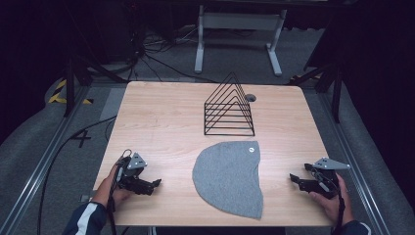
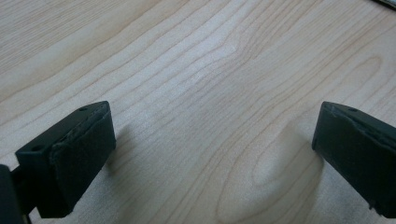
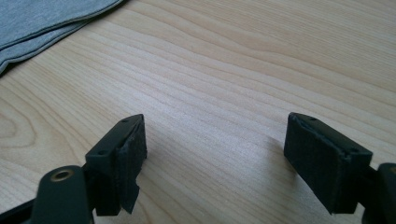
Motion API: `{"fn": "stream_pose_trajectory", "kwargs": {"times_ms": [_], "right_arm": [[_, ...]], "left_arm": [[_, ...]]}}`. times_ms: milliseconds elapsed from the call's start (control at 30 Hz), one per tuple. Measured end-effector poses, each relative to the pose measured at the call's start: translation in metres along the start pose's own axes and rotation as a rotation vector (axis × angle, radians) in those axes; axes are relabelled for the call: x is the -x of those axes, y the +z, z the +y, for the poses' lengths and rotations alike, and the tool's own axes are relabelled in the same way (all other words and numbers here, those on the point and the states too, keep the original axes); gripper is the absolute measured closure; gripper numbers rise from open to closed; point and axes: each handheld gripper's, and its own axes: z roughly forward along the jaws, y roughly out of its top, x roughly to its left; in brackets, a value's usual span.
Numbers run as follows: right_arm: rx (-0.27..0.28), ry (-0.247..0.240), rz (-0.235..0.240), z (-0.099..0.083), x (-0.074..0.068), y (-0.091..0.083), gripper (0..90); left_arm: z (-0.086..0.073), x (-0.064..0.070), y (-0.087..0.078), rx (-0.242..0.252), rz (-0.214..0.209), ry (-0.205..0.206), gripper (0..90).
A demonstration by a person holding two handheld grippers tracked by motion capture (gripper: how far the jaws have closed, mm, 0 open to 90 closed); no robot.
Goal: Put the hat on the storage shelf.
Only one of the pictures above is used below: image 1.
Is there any right hand-held gripper cable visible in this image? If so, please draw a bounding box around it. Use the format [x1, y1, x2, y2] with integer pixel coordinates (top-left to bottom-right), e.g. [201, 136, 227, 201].
[332, 187, 346, 235]

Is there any black wire triangular rack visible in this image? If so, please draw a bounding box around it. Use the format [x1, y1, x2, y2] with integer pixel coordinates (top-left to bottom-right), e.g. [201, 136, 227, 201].
[204, 71, 256, 137]

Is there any aluminium floor rail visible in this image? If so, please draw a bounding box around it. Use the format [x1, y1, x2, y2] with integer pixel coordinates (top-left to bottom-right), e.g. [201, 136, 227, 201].
[316, 91, 397, 235]
[0, 83, 94, 235]

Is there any yellow black hazard tape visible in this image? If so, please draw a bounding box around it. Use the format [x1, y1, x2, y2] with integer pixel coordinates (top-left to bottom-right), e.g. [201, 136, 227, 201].
[47, 78, 95, 106]

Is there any person's right hand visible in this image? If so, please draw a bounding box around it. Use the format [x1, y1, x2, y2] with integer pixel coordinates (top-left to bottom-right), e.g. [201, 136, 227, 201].
[308, 173, 355, 227]

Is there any person's left hand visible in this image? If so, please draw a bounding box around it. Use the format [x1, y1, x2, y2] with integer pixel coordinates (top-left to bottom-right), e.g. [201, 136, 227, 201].
[92, 164, 133, 209]

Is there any black metal stand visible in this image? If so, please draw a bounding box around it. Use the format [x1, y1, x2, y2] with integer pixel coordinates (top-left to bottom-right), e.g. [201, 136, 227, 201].
[63, 53, 129, 118]
[287, 62, 344, 124]

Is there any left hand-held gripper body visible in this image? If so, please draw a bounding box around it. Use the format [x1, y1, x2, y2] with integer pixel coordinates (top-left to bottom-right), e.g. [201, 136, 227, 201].
[115, 152, 149, 192]

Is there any grey knitted beanie hat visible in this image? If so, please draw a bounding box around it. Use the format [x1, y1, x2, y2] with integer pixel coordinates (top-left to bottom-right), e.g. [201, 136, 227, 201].
[192, 140, 264, 220]

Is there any white metal stand frame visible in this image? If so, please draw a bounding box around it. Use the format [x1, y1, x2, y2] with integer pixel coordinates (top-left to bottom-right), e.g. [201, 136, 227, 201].
[194, 4, 289, 77]

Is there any dark curtain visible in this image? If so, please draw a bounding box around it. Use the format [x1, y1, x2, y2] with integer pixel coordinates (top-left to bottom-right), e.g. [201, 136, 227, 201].
[0, 0, 71, 146]
[302, 0, 415, 210]

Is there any hand-held gripper cable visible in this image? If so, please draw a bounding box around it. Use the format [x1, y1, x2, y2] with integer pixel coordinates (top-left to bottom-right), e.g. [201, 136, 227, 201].
[332, 187, 346, 235]
[107, 149, 133, 235]

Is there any bundle of black floor cables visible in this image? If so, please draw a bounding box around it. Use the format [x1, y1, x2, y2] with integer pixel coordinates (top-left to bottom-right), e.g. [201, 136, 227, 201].
[128, 23, 218, 84]

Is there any black floor cable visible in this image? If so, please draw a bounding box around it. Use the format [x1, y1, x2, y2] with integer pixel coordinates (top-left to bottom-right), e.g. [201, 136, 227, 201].
[36, 116, 117, 235]

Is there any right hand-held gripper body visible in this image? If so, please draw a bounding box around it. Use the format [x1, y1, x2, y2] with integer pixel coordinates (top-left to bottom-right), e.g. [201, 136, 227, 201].
[308, 157, 352, 201]

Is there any left hand-held gripper cable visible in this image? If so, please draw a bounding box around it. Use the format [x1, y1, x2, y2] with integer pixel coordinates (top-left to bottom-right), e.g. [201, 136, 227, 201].
[107, 149, 133, 235]

